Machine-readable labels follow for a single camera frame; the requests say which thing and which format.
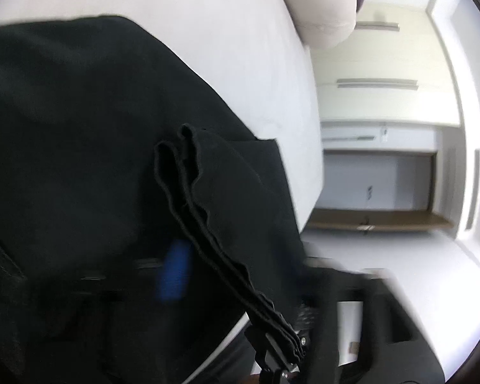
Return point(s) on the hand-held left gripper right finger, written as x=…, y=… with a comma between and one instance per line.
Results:
x=384, y=328

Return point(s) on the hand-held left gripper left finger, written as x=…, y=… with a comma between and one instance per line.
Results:
x=174, y=272

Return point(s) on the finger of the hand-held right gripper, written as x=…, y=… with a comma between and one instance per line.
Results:
x=278, y=362

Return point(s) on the black denim pants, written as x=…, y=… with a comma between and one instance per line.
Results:
x=104, y=148

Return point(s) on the wooden shelf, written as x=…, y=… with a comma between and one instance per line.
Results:
x=384, y=220

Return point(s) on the bed with white sheet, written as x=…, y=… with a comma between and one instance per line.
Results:
x=224, y=48

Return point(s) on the white wardrobe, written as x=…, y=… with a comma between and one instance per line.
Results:
x=384, y=56

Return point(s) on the rolled white duvet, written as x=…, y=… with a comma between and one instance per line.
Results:
x=320, y=4

